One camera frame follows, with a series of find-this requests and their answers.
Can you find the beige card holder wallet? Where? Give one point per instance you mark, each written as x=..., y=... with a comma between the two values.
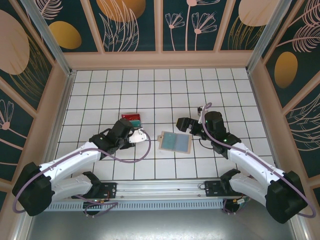
x=175, y=141

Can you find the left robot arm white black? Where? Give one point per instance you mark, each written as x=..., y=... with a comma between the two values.
x=70, y=157

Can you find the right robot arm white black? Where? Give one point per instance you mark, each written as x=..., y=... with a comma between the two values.
x=255, y=162

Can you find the teal card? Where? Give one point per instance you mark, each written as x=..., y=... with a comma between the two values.
x=137, y=123

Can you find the red card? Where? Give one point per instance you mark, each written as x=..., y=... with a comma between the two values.
x=131, y=116

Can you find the clear acrylic card stand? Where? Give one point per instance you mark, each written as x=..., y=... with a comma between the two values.
x=140, y=119

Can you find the grey metal sheet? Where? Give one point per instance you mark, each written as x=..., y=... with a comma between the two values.
x=160, y=225

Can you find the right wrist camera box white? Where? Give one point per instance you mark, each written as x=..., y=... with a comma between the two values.
x=200, y=115

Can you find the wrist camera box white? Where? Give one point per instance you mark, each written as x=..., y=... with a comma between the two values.
x=138, y=136
x=200, y=115

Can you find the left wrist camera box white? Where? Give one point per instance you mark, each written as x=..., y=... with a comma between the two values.
x=138, y=136

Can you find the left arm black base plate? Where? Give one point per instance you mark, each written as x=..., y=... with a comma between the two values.
x=110, y=190

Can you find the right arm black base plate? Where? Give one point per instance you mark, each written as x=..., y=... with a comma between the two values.
x=212, y=188

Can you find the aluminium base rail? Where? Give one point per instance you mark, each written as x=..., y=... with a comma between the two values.
x=160, y=188

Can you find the aluminium corner post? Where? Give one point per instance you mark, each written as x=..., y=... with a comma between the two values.
x=265, y=37
x=50, y=37

